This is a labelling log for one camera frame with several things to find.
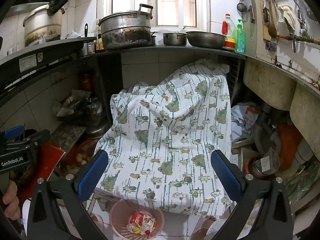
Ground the metal wall faucet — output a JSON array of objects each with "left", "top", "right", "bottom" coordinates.
[{"left": 275, "top": 0, "right": 319, "bottom": 52}]

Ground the tall aluminium stock pot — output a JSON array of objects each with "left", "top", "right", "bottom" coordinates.
[{"left": 23, "top": 0, "right": 69, "bottom": 47}]

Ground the small steel saucepan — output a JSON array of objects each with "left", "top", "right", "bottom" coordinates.
[{"left": 163, "top": 33, "right": 187, "bottom": 46}]

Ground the white plastic bag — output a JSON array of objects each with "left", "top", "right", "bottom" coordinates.
[{"left": 231, "top": 102, "right": 259, "bottom": 142}]

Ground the green dish soap bottle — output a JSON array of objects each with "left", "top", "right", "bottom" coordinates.
[{"left": 234, "top": 19, "right": 246, "bottom": 54}]

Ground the white red snack wrapper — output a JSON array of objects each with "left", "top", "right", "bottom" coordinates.
[{"left": 126, "top": 211, "right": 157, "bottom": 235}]

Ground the pink perforated trash basket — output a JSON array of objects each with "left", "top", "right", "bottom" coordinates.
[{"left": 110, "top": 199, "right": 164, "bottom": 239}]

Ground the dark steel wok pan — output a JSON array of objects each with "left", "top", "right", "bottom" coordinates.
[{"left": 186, "top": 31, "right": 226, "bottom": 49}]

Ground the cooking oil bottle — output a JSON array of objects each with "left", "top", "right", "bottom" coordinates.
[{"left": 222, "top": 14, "right": 235, "bottom": 51}]

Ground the person's left hand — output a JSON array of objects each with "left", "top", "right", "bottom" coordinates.
[{"left": 2, "top": 180, "right": 21, "bottom": 220}]

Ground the red plastic basin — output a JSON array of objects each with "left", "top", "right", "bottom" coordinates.
[{"left": 277, "top": 122, "right": 303, "bottom": 171}]

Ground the cat print tablecloth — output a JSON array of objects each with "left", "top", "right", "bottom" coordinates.
[{"left": 95, "top": 59, "right": 232, "bottom": 216}]

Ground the large aluminium steamer pot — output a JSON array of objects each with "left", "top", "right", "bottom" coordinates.
[{"left": 98, "top": 4, "right": 153, "bottom": 50}]

